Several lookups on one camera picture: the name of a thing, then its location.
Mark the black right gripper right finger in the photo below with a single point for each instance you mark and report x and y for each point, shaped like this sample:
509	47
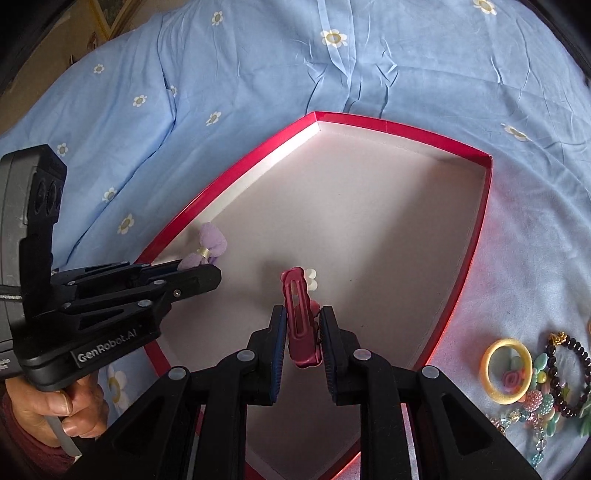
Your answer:
338	346

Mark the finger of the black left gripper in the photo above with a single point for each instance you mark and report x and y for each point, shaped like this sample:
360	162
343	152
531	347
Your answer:
182	283

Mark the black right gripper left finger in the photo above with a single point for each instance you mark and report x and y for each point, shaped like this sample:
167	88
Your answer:
263	376

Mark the purple bow hair clip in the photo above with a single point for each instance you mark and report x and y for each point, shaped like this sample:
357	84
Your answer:
211	245

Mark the maroon hair clip with flower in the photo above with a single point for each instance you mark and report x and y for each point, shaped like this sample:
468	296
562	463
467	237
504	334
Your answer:
302	329

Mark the person's left hand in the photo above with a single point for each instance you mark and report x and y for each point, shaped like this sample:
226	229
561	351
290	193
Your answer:
81	407

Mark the red shallow box lid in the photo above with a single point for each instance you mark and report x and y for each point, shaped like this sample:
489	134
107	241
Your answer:
385	218

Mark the blue floral bed sheet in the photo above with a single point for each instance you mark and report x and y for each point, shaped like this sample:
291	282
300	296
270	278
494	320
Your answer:
147	120

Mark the green scrunchie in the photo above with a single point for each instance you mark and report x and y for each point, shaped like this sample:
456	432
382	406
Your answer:
585	420

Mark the framed picture on wall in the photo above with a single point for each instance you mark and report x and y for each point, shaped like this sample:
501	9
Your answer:
112	16

